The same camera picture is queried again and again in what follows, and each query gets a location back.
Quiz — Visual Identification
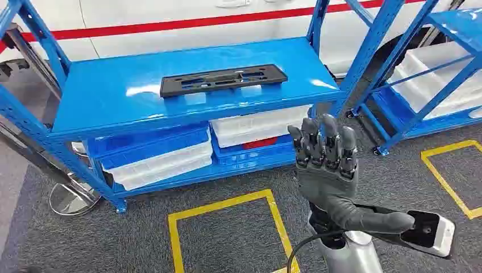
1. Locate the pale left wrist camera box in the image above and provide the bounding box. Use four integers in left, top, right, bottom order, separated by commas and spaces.
400, 210, 456, 259

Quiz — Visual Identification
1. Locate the red plastic part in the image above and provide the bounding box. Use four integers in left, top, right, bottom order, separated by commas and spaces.
242, 137, 280, 151

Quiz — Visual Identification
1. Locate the white vehicle with red stripe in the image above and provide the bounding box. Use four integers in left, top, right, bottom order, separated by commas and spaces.
0, 0, 482, 76

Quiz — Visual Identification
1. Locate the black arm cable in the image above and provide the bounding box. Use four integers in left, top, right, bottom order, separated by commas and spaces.
286, 230, 345, 273

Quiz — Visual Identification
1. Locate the large white plastic crate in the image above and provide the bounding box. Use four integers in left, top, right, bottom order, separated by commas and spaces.
387, 41, 482, 120

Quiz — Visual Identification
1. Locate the blue plastic crate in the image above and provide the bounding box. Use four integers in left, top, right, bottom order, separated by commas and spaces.
85, 122, 211, 171
210, 133, 297, 167

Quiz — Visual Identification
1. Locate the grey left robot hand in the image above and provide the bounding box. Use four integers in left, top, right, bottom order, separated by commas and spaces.
288, 114, 415, 235

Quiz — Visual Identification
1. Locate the grey metal post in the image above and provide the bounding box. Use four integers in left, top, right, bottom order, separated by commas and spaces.
3, 22, 63, 100

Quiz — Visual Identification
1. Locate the wide blue steel shelf rack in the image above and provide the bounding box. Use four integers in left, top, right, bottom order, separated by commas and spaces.
0, 0, 344, 214

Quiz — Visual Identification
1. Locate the narrow blue steel shelf rack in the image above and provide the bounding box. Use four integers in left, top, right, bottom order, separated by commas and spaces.
331, 0, 482, 157

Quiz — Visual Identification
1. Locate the black plastic slotted plate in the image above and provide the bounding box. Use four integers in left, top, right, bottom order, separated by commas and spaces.
159, 64, 289, 99

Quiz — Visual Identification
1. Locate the chrome stand with round base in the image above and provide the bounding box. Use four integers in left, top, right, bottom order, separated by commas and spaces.
0, 122, 102, 218

